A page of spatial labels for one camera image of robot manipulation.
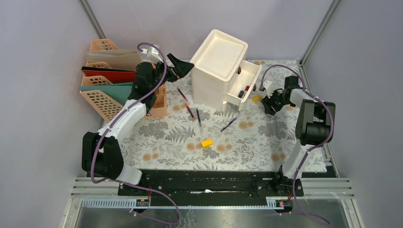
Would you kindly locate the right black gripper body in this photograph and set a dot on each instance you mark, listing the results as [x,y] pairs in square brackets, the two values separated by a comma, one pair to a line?
[275,101]

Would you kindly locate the yellow marker cap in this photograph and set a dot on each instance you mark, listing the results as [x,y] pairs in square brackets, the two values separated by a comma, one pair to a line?
[257,98]

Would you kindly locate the beige notebook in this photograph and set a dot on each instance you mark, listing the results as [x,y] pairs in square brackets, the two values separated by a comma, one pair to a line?
[116,59]

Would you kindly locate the teal folder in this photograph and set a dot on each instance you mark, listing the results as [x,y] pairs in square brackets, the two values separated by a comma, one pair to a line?
[119,92]

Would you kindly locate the red ring binder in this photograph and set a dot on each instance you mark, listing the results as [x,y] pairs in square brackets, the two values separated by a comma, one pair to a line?
[115,76]

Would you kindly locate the white drawer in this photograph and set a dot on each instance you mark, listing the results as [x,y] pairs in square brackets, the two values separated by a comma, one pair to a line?
[246,74]

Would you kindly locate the white three-drawer cabinet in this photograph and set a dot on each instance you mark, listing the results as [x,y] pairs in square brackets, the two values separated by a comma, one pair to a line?
[215,64]

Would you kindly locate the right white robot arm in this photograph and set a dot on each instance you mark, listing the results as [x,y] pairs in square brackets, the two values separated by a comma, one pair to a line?
[314,128]

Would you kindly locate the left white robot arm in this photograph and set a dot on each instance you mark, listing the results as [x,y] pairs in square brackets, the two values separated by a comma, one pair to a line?
[101,153]

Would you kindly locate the red capped marker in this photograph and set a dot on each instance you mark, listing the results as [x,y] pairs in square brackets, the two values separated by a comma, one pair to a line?
[182,94]

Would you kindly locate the blue pen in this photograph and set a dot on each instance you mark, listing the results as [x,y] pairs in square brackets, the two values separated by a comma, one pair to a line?
[230,123]

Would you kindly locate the orange clear pen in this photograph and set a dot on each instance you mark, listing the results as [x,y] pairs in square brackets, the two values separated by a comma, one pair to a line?
[190,112]

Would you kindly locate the peach plastic file organizer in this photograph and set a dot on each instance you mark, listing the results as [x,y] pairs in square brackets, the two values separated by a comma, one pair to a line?
[108,98]

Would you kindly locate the clear green pen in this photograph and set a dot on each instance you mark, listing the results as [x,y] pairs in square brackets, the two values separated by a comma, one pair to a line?
[199,118]

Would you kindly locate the floral table mat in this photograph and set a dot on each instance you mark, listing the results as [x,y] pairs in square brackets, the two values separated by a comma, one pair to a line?
[256,141]

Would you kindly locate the yellow eraser block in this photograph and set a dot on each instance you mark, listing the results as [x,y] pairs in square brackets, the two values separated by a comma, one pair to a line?
[207,143]

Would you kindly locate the aluminium corner frame post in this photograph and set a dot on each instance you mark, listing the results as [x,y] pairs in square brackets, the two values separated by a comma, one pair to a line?
[92,19]

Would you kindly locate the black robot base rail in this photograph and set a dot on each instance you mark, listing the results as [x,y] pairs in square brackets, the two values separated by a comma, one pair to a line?
[210,188]

